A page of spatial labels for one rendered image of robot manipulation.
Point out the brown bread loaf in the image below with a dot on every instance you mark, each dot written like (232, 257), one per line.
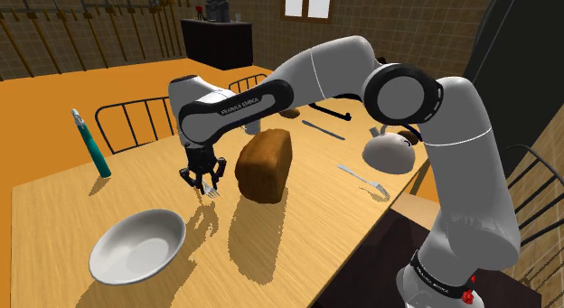
(264, 166)

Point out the silver table knife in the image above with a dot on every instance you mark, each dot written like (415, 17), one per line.
(324, 130)

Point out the small brown round thing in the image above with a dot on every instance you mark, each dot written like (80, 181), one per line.
(407, 137)

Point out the white bowl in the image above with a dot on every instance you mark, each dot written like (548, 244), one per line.
(136, 250)

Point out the dark robot stand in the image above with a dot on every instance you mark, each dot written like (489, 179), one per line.
(374, 272)

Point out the wooden table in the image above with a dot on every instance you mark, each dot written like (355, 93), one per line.
(308, 219)

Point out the long silver fork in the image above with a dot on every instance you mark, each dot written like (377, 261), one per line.
(361, 179)

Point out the black metal chair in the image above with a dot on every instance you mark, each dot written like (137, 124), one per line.
(132, 122)
(246, 82)
(537, 197)

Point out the wooden framed window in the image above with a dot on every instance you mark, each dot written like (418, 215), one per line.
(307, 5)

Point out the white round teapot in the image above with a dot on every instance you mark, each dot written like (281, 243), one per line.
(387, 155)

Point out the small silver fork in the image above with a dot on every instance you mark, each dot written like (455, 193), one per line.
(211, 191)

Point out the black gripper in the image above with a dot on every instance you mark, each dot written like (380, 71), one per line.
(200, 156)

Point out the brown round bread roll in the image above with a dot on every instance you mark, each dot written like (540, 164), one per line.
(290, 113)

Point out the black curved utensil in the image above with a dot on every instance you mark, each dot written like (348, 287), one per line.
(330, 112)

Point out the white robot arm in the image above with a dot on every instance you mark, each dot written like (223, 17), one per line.
(458, 175)

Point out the teal bottle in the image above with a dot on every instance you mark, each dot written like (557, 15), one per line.
(94, 153)

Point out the black sideboard with coffee machine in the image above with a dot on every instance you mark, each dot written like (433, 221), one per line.
(218, 43)

